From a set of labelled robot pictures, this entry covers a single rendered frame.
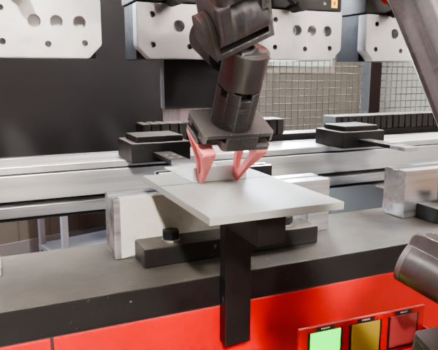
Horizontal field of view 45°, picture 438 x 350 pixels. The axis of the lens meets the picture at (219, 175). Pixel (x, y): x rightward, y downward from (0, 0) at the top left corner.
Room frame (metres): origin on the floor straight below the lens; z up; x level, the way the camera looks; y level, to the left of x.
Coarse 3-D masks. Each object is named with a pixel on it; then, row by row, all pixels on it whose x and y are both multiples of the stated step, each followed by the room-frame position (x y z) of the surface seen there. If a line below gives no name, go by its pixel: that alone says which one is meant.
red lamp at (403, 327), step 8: (416, 312) 0.68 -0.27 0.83; (392, 320) 0.66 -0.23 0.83; (400, 320) 0.67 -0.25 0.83; (408, 320) 0.67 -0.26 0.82; (416, 320) 0.68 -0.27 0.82; (392, 328) 0.66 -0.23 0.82; (400, 328) 0.67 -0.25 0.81; (408, 328) 0.67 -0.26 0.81; (392, 336) 0.66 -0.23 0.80; (400, 336) 0.67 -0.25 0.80; (408, 336) 0.67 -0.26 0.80; (392, 344) 0.66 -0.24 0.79; (400, 344) 0.67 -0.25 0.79
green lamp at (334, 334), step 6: (330, 330) 0.63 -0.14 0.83; (336, 330) 0.63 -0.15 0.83; (312, 336) 0.61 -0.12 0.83; (318, 336) 0.62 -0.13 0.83; (324, 336) 0.62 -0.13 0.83; (330, 336) 0.62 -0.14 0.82; (336, 336) 0.63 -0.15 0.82; (312, 342) 0.62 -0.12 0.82; (318, 342) 0.62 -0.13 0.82; (324, 342) 0.62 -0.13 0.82; (330, 342) 0.63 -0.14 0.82; (336, 342) 0.63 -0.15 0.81; (312, 348) 0.62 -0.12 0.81; (318, 348) 0.62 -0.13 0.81; (324, 348) 0.62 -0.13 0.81; (330, 348) 0.63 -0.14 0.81; (336, 348) 0.63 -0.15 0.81
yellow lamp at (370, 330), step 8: (376, 320) 0.65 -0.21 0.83; (352, 328) 0.64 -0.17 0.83; (360, 328) 0.64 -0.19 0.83; (368, 328) 0.65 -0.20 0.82; (376, 328) 0.65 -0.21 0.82; (352, 336) 0.64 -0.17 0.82; (360, 336) 0.64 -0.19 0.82; (368, 336) 0.65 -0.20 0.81; (376, 336) 0.65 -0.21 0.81; (352, 344) 0.64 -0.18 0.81; (360, 344) 0.64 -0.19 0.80; (368, 344) 0.65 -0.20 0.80; (376, 344) 0.65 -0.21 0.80
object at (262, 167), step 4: (256, 164) 0.91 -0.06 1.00; (260, 164) 0.91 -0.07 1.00; (264, 164) 0.91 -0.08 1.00; (252, 168) 0.88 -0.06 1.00; (256, 168) 0.88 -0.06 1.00; (260, 168) 0.88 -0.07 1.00; (264, 168) 0.89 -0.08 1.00; (268, 168) 0.89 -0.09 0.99; (156, 172) 0.83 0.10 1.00; (160, 172) 0.83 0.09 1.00; (264, 172) 0.89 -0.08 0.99; (268, 172) 0.89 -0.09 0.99
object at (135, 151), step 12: (144, 132) 1.08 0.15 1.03; (156, 132) 1.08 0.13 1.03; (168, 132) 1.08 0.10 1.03; (120, 144) 1.07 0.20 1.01; (132, 144) 0.99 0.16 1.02; (144, 144) 1.00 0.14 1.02; (156, 144) 1.01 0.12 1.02; (168, 144) 1.02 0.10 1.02; (180, 144) 1.03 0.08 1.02; (132, 156) 0.99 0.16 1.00; (144, 156) 1.00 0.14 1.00; (156, 156) 0.99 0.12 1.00; (168, 156) 0.95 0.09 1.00; (180, 156) 0.95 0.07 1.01
